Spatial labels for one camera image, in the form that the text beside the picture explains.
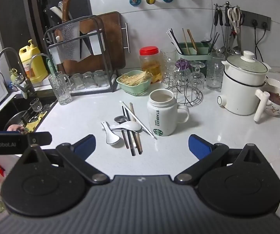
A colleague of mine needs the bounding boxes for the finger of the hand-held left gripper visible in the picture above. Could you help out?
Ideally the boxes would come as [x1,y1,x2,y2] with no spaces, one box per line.
[28,132,53,147]

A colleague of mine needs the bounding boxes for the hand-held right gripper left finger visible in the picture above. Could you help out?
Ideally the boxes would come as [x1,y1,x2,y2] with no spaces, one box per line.
[20,134,111,185]

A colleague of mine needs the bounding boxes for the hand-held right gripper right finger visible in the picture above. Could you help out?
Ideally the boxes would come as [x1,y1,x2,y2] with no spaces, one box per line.
[174,134,265,185]

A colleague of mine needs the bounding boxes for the metal spoon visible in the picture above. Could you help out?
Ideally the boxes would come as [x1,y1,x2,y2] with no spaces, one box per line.
[114,115,151,134]

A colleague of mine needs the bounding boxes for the white mug green logo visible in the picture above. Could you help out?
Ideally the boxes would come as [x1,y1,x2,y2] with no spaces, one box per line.
[147,89,190,137]

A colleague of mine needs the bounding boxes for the plain white chopstick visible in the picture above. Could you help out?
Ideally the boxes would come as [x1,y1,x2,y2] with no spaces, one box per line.
[119,100,157,139]

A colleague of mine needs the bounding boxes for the brown black-ended chopstick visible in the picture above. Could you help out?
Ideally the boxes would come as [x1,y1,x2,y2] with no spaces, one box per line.
[129,102,143,155]

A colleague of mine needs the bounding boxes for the yellow sponge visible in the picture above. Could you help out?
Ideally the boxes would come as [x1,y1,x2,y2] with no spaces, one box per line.
[24,112,48,129]

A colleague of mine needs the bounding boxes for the dark frying pan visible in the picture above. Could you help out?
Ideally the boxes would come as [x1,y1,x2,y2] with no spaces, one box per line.
[7,110,32,132]

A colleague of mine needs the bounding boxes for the black kitchen sink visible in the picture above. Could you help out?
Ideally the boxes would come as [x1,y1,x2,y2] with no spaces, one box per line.
[0,95,58,132]

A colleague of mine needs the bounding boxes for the steel kitchen faucet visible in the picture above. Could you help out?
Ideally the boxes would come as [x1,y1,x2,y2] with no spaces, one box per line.
[0,47,37,99]

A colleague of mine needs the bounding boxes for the white drip tray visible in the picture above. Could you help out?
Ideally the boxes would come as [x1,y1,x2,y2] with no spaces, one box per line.
[68,82,113,97]

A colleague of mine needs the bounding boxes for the white electric pot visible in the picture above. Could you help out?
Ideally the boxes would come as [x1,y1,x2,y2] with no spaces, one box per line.
[217,51,272,116]

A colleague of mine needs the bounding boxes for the small clear glass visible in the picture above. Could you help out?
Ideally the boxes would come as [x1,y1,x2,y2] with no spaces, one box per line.
[70,73,84,91]
[82,71,95,89]
[93,70,105,88]

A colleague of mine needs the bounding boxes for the green soap bottle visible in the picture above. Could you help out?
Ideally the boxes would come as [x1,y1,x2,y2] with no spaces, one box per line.
[10,68,25,84]

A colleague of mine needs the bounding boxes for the stemmed glass goblet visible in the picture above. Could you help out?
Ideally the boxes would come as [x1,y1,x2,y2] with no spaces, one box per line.
[190,62,206,91]

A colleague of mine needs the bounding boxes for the black dish rack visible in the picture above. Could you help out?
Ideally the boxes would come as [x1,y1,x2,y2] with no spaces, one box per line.
[44,11,119,97]

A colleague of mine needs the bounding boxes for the yellow detergent bottle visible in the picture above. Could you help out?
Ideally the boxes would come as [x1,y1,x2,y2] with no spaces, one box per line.
[19,39,49,84]

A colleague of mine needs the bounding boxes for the green plastic basket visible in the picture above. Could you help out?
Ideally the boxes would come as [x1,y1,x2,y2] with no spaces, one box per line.
[116,70,153,97]

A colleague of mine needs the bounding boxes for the cut glass tumbler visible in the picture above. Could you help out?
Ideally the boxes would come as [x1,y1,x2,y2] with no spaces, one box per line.
[163,63,179,90]

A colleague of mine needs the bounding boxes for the tall textured glass mug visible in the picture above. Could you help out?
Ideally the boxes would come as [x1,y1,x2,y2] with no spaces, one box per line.
[206,52,226,91]

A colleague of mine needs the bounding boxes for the slim steel faucet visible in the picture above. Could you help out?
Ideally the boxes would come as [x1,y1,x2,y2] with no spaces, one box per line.
[30,53,58,75]

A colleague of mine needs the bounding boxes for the purple cup lid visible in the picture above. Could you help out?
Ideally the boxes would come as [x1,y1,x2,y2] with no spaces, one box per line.
[175,58,191,72]

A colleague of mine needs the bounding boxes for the enoki mushrooms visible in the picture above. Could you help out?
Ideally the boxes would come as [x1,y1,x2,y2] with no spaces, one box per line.
[119,71,153,86]

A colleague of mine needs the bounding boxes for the patterned ceramic bowl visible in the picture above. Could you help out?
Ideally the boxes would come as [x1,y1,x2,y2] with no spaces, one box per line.
[263,91,280,115]

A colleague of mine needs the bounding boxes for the green utensil holder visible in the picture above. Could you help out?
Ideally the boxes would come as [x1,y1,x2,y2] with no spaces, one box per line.
[175,42,211,62]

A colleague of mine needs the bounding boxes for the speckled pot lid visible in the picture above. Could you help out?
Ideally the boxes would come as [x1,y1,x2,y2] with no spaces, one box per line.
[224,51,269,74]

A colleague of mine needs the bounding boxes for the clear textured tumbler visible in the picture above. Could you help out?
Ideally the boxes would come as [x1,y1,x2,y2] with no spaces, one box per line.
[159,48,178,66]

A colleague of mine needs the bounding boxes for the red-lidded plastic jar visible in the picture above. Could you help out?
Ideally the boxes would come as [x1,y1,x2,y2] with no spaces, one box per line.
[139,46,163,84]

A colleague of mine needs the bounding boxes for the grey blade knife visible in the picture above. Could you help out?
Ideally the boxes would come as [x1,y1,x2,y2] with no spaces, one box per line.
[80,31,92,60]

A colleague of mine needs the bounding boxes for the white ceramic bowl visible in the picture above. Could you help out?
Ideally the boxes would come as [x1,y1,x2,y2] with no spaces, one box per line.
[265,78,280,93]

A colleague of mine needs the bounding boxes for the patterned steel cleaver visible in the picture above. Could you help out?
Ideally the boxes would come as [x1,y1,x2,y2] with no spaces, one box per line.
[53,0,82,62]

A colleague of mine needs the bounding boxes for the thin black chopstick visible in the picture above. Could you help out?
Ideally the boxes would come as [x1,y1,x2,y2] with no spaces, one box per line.
[211,34,220,52]
[209,32,218,52]

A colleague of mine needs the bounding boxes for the wooden cutting board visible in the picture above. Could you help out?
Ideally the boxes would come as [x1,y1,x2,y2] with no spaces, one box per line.
[61,12,127,75]

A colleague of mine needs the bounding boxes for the light wooden chopstick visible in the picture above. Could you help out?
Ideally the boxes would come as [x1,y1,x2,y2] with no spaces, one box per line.
[182,28,188,54]

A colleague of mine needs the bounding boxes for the dark wooden chopstick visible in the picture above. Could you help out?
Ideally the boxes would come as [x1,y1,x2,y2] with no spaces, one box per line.
[189,29,198,53]
[187,29,196,54]

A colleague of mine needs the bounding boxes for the long white chopstick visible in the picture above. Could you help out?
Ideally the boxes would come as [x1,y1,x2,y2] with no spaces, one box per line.
[167,30,180,51]
[170,28,183,50]

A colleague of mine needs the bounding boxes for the kitchen scissors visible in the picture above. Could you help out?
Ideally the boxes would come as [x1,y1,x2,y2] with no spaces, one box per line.
[228,6,243,35]

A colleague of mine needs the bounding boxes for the wire glass rack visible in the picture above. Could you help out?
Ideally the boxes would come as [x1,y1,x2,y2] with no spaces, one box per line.
[163,58,204,108]

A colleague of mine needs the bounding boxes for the white pan handle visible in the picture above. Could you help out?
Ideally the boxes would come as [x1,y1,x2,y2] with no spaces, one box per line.
[253,89,271,123]

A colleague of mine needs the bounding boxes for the steel bar handle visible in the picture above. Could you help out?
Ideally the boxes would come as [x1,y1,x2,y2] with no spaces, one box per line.
[121,22,131,53]

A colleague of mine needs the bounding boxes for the black power cable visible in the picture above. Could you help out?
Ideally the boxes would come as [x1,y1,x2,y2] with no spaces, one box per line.
[252,19,261,54]
[258,22,269,64]

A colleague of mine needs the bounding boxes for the black handled knife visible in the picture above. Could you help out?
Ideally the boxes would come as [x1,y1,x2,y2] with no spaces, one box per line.
[43,7,62,25]

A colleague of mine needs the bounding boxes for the white handled knife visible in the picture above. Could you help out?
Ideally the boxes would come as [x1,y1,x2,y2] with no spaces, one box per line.
[50,5,64,17]

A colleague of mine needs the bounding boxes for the black handled steel utensil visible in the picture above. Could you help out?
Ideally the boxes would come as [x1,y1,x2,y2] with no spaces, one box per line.
[218,8,225,47]
[224,7,231,51]
[213,7,220,44]

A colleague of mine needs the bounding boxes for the dark wall socket strip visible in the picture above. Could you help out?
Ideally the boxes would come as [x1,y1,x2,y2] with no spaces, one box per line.
[240,10,272,31]

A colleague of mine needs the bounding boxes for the steel hook rail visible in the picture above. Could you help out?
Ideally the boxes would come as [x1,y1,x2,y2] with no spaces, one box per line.
[213,1,240,11]

